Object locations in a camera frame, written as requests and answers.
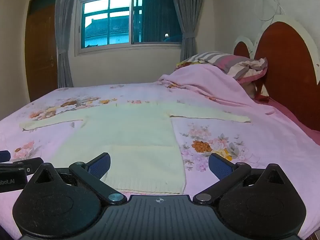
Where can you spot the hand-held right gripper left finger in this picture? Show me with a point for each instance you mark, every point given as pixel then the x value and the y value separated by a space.
pixel 100 166

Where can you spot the brown wooden door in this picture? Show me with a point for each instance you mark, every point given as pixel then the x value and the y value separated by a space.
pixel 41 55

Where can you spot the plain pink blanket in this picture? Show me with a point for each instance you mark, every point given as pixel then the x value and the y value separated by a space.
pixel 212 87

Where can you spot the grey curtain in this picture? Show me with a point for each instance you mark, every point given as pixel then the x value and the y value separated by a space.
pixel 190 17
pixel 63 42

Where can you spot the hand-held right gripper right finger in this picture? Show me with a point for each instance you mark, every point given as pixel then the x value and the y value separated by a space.
pixel 220 166

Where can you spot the striped pink grey pillow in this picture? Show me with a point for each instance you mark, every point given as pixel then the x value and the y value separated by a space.
pixel 237 65

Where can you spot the cream knit sweater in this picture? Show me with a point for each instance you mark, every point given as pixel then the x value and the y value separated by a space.
pixel 140 140

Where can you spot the sliding glass window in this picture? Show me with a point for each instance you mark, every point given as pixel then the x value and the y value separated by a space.
pixel 120 17

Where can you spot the pink floral bed sheet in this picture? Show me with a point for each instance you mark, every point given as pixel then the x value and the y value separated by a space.
pixel 217 135

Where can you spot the magenta bed sheet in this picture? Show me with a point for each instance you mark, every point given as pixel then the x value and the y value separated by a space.
pixel 295 117

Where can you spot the beige pillow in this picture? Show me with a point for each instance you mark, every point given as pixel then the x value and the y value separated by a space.
pixel 250 90

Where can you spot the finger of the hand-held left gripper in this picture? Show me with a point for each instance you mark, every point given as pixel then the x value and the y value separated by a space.
pixel 5 156
pixel 31 165

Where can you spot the colourful floral pillow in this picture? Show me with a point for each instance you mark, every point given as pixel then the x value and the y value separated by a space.
pixel 182 64

